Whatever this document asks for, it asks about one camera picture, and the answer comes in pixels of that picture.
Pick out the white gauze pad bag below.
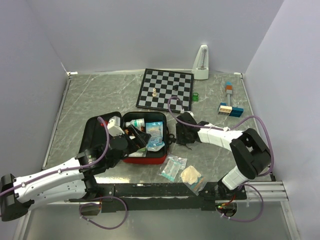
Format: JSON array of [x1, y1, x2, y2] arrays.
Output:
[[128, 151, 147, 158]]

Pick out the white medicine bottle green label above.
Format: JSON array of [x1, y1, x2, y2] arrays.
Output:
[[125, 118, 145, 127]]

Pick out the blue white gauze packet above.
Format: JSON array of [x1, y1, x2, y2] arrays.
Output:
[[145, 121, 165, 152]]

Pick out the black red medicine kit case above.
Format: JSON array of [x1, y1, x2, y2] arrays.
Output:
[[77, 111, 169, 168]]

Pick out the brown medicine bottle orange label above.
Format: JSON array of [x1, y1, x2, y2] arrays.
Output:
[[124, 126, 145, 135]]

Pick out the green small box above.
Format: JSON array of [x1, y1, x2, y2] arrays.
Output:
[[138, 147, 147, 153]]

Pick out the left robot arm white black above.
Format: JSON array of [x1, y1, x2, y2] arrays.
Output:
[[0, 125, 151, 222]]

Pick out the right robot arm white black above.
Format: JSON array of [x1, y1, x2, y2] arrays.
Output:
[[176, 112, 272, 200]]

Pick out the teal swab zip bag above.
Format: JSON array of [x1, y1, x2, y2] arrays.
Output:
[[158, 154, 187, 182]]

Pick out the beige gloves plastic bag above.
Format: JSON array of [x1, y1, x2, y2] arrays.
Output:
[[180, 165, 207, 196]]

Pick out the blue white brick block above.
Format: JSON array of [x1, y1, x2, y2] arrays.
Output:
[[217, 102, 244, 118]]

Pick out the white chess pawn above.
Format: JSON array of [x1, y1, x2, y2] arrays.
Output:
[[152, 88, 157, 98]]

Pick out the black white chessboard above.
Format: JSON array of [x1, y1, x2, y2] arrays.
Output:
[[135, 68, 194, 113]]

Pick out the blue orange grey brick stick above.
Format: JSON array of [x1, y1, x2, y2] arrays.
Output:
[[225, 81, 233, 106]]

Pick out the white metronome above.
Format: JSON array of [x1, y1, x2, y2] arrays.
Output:
[[191, 45, 209, 80]]

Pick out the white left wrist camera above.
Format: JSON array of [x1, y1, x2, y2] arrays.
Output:
[[107, 116, 125, 137]]

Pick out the aluminium rail frame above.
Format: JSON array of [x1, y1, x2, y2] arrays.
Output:
[[245, 181, 289, 202]]

